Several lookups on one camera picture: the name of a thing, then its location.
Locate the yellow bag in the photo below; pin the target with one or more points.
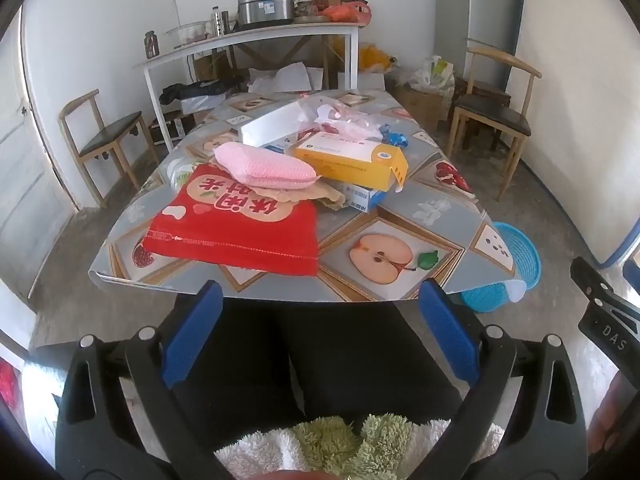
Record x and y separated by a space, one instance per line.
372 57

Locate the clear plastic tub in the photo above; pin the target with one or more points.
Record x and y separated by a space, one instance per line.
187 32

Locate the blue plastic wastebasket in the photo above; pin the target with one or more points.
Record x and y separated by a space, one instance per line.
520 255

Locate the blue door frame trim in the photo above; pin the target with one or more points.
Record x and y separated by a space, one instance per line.
620 255

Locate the long white box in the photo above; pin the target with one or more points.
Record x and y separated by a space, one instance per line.
270 127

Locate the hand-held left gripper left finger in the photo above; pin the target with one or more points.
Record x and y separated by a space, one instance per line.
192 332

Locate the silver rice cooker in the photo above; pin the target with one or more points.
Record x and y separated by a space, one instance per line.
265 10

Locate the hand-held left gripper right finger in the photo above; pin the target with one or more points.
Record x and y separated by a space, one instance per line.
447 332

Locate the white door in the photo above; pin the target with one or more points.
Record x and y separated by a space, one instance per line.
25 175

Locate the black cloth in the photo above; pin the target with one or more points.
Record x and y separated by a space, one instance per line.
200 90

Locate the blue foil wrapper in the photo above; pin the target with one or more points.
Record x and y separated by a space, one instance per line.
395 136

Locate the white green fleece garment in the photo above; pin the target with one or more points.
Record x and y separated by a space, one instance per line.
330 440

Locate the pink sponge cloth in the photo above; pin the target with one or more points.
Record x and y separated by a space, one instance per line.
260 165

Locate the clear plastic container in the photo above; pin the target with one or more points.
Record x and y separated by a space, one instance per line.
181 172

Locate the orange plastic bag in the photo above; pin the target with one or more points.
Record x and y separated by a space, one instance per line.
345 12

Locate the grey refrigerator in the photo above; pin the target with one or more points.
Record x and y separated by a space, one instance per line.
487 5

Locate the white side table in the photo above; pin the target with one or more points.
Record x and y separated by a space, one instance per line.
260 35

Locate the white plastic bag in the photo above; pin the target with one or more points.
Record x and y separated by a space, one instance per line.
435 72

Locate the steel bottle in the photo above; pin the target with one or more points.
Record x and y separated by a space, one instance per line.
216 22

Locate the clear pink plastic wrapper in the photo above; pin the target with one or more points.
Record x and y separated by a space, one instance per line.
345 120

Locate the blue white box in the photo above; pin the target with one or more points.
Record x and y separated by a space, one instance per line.
362 200
277 148

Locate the yellow cardboard box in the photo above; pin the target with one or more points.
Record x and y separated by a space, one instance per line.
345 160

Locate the wooden chair with dark seat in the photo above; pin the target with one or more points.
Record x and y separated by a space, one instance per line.
492 112
107 135

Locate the red snack bag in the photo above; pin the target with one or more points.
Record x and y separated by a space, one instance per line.
225 245

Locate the brown paper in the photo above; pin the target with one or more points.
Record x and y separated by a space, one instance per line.
320 195

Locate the white foam box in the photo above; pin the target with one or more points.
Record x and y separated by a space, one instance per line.
367 81

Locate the fruit print tablecloth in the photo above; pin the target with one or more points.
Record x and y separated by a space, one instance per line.
435 200

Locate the dark glass jar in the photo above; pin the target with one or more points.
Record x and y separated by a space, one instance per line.
151 45

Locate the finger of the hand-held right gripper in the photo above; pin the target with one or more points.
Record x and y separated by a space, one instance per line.
597 290

